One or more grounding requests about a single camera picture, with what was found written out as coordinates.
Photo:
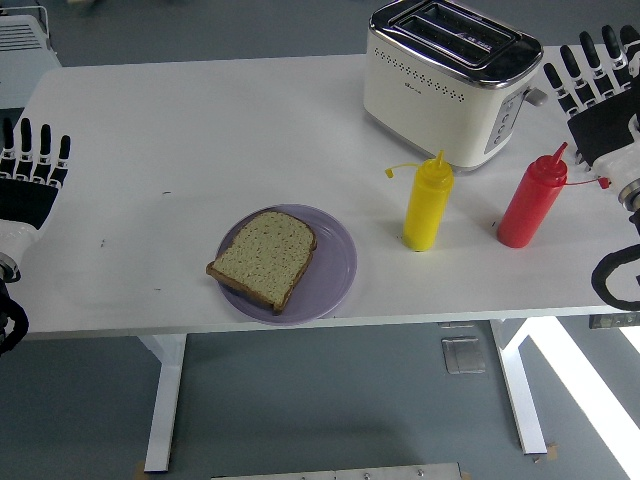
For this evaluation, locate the brown-crusted bread slice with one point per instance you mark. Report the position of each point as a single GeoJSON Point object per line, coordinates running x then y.
{"type": "Point", "coordinates": [265, 255]}

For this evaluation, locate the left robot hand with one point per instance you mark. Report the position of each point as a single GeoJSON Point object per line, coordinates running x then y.
{"type": "Point", "coordinates": [25, 200]}

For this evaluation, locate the cream white two-slot toaster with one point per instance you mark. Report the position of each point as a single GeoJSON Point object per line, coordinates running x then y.
{"type": "Point", "coordinates": [425, 115]}

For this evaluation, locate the yellow squeeze bottle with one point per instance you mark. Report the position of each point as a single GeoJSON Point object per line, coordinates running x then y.
{"type": "Point", "coordinates": [425, 210]}

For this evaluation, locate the white table leg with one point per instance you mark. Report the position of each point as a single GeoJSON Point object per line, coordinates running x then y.
{"type": "Point", "coordinates": [522, 400]}
{"type": "Point", "coordinates": [165, 400]}

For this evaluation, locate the purple round plate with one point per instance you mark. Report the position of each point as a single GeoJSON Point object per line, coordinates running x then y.
{"type": "Point", "coordinates": [330, 265]}

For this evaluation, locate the white slatted cart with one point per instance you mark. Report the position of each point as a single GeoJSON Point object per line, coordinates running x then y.
{"type": "Point", "coordinates": [20, 65]}

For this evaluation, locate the grey metal floor hatch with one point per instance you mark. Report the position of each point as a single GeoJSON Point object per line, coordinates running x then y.
{"type": "Point", "coordinates": [464, 356]}

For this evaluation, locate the grey table control panel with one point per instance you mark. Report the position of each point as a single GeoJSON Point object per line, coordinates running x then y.
{"type": "Point", "coordinates": [615, 321]}

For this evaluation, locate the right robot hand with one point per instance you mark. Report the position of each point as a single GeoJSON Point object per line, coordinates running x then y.
{"type": "Point", "coordinates": [605, 125]}

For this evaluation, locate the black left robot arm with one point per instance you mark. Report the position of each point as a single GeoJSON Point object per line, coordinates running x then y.
{"type": "Point", "coordinates": [7, 310]}

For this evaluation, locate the red squeeze bottle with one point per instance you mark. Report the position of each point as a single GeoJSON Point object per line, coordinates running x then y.
{"type": "Point", "coordinates": [530, 205]}

